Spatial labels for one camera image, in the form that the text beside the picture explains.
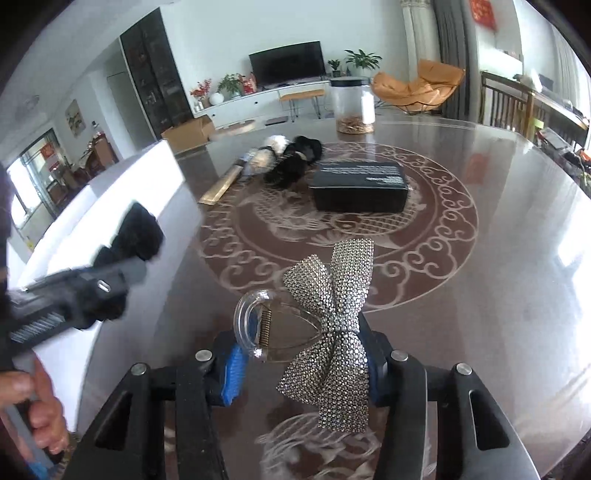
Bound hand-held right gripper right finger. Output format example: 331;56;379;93
360;314;541;480

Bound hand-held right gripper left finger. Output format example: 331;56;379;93
62;335;247;480

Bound rhinestone bow hair clip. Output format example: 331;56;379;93
233;237;376;435

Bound black fluffy scrunchie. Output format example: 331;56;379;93
92;200;165;324

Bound person's left hand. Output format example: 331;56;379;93
0;355;70;455

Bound white low partition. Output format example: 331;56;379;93
0;138;204;435

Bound long tan box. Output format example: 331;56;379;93
198;159;245;206

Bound black cardboard box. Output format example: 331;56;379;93
308;161;411;214

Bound brown cardboard box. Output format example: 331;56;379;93
161;115;215;153

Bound black and white plush accessory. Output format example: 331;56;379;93
265;135;324;188

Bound black display cabinet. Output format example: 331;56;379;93
120;7;194;139

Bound red flower bouquet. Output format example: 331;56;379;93
190;79;213;109

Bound white television cabinet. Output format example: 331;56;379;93
193;76;384;127

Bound bushy green potted plant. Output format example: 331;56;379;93
217;74;243;99

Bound clear plastic jar black lid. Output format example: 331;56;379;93
329;78;376;134

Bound wooden bench black legs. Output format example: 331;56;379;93
278;89;326;121

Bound orange lounge chair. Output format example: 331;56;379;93
372;59;466;114

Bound dark wooden railing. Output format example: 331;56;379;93
480;71;591;148

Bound black television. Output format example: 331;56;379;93
248;41;325;88

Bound large green potted plant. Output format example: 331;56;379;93
344;48;383;77

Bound grey curtain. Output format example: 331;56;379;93
434;0;481;121

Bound white floor air conditioner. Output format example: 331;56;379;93
399;0;437;107

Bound framed wall painting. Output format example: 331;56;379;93
65;99;86;137

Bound white fluffy hair tie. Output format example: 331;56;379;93
249;135;289;169

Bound red wall hanging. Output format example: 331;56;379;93
468;0;498;31

